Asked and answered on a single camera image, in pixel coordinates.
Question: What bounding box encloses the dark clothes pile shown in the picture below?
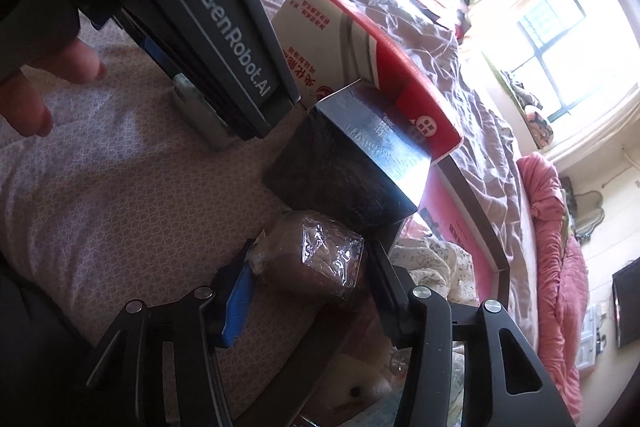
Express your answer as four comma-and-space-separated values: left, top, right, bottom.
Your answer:
499, 69, 534, 108

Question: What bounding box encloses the white standing fan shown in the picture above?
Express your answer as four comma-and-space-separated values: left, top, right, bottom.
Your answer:
569, 189, 609, 241

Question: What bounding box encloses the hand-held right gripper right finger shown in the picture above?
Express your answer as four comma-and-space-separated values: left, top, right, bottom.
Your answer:
366, 240, 577, 427

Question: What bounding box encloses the white drawer cabinet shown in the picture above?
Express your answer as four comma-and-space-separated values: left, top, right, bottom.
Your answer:
574, 301, 612, 369

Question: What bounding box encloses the green patterned cloth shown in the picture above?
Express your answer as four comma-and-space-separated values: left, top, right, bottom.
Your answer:
557, 176, 577, 259

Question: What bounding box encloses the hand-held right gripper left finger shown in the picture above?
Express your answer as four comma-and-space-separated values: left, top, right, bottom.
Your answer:
84, 238, 257, 427

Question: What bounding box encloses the person's left hand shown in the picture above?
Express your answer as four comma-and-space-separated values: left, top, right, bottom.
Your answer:
0, 38, 109, 138

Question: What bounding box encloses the pink picture book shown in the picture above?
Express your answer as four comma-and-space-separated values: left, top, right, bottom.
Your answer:
417, 166, 502, 308

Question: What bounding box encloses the dark blue box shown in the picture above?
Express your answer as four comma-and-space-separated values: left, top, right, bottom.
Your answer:
263, 78, 434, 231

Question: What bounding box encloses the black television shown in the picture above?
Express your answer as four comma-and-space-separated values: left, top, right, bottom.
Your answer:
612, 256, 640, 351

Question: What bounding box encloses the cream floral scrunchie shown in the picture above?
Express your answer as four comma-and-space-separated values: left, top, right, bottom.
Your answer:
389, 234, 476, 309

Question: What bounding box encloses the shallow grey cardboard box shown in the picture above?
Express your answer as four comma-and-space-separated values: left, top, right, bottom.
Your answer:
390, 156, 512, 309

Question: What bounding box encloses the patterned cushion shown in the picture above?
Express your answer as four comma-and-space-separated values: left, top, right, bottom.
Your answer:
522, 104, 556, 148

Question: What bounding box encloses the pink quilt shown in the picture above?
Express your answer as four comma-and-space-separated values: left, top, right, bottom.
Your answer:
514, 151, 592, 424

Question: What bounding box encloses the white plush rabbit toy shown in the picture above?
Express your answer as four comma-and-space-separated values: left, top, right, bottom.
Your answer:
317, 351, 402, 427

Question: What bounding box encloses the red and white carton box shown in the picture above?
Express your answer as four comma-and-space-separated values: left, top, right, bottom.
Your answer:
269, 0, 464, 168

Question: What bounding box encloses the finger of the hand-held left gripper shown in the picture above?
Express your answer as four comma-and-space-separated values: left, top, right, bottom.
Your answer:
112, 9, 192, 81
124, 0, 301, 142

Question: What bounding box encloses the orange sponge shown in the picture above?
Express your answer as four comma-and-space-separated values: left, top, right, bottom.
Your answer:
249, 209, 369, 304

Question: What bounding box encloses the window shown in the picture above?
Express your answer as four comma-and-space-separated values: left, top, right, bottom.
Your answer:
517, 0, 640, 121

